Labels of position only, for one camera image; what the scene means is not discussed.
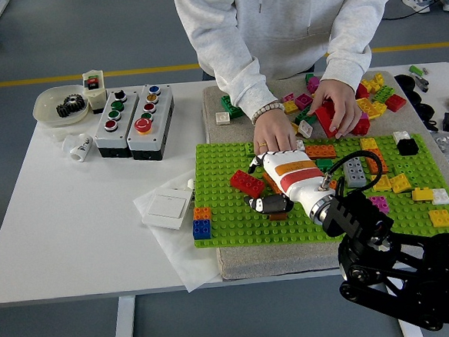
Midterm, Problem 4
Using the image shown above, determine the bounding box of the person's right hand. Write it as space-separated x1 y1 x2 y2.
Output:
251 108 300 155

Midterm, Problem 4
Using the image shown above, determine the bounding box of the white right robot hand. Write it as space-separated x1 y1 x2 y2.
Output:
241 147 331 219

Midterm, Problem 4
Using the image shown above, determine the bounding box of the person's left hand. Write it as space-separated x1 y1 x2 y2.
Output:
304 76 364 141

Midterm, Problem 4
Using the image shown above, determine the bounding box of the red two-by-three brick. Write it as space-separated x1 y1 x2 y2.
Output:
312 104 349 140

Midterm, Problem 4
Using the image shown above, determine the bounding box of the yellow two-by-four brick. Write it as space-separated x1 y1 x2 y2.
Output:
358 96 382 121

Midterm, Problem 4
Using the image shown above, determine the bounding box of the red two-by-two brick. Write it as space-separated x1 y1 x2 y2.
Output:
350 118 372 136
384 92 408 113

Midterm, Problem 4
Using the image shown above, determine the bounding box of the white slope brick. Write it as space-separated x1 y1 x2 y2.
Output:
297 118 315 140

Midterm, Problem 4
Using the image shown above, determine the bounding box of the pink two-by-two brick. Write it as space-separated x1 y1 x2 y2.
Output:
305 76 322 94
368 194 390 215

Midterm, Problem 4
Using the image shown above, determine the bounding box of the orange two-by-four brick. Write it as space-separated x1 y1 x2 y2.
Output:
303 143 337 162

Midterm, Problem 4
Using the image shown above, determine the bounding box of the magenta two-by-two brick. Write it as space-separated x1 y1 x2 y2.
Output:
294 92 315 111

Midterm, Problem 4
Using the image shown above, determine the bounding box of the red two-by-four brick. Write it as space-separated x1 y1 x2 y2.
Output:
228 168 267 201

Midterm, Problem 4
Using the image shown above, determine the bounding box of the grey two-by-three brick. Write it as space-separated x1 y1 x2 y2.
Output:
342 156 368 189

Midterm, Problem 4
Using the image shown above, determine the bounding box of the black angular brick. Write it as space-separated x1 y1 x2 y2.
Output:
395 137 420 157

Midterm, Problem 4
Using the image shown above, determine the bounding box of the green studded baseplate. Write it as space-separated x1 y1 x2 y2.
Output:
187 125 449 255

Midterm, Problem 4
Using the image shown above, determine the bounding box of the lime two-by-three brick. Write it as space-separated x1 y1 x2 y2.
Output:
392 162 417 177

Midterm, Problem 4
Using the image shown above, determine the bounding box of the orange two-by-two brick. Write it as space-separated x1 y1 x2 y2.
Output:
192 206 213 222

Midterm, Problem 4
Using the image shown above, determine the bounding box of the blue two-by-two brick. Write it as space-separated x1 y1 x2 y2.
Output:
191 218 213 241

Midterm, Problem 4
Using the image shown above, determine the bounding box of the black round pad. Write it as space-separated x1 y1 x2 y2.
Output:
394 72 417 90
406 88 424 105
416 102 437 122

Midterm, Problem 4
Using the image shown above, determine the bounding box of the small silver tool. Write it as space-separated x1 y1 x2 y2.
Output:
413 72 431 94

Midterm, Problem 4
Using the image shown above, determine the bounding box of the emergency stop control box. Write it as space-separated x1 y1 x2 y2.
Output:
121 82 179 164

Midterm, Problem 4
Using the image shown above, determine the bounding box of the white paper sheet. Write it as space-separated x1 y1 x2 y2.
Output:
131 168 225 297

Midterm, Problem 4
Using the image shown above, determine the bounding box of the four-button control box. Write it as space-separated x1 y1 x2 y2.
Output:
91 88 145 162

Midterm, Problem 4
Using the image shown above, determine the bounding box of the white table leg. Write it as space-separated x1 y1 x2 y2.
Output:
396 314 425 337
108 296 139 337

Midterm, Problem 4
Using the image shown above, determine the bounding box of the black metal gear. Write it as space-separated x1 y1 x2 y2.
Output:
55 102 72 120
63 92 88 115

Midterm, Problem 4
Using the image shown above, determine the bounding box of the white pipe tee fitting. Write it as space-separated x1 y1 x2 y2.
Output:
60 132 95 165

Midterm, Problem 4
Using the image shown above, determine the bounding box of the white plastic bowl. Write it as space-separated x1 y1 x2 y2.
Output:
30 83 91 129

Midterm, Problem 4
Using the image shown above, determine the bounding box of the beaded bracelet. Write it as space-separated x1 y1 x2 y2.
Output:
249 100 287 125

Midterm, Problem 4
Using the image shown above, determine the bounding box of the white wall switch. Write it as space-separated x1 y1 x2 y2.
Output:
139 185 197 233

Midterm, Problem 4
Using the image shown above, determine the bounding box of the small white switch box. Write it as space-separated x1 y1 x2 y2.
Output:
81 69 109 116

